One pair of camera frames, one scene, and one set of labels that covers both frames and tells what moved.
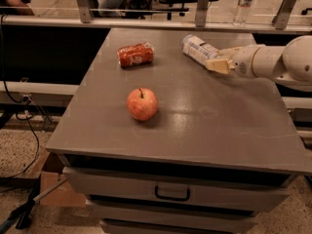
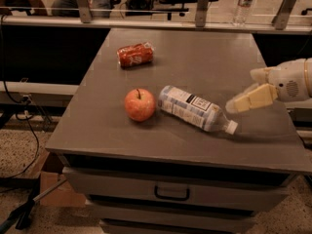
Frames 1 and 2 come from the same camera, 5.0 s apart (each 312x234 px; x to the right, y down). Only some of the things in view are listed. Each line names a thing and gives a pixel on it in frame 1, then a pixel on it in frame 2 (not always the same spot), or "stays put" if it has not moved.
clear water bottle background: (245, 2) stays put
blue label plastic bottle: (198, 50) to (195, 109)
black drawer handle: (172, 198) stays put
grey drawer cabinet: (156, 141) stays put
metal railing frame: (201, 22) stays put
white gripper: (242, 62) to (289, 80)
